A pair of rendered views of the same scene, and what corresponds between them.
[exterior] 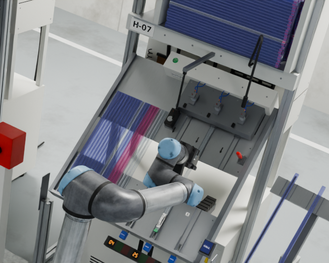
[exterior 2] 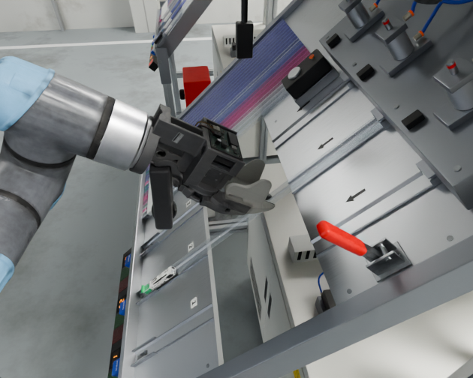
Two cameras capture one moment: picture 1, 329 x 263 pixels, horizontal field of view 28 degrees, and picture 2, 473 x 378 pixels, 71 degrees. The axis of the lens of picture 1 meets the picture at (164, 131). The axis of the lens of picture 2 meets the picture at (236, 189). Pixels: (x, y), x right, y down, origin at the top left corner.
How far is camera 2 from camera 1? 230 cm
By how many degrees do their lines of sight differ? 50
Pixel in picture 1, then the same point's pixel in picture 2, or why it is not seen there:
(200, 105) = (368, 43)
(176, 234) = (158, 325)
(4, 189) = not seen: hidden behind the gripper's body
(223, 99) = (447, 23)
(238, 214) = (442, 362)
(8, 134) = (189, 77)
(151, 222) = (159, 269)
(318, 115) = not seen: outside the picture
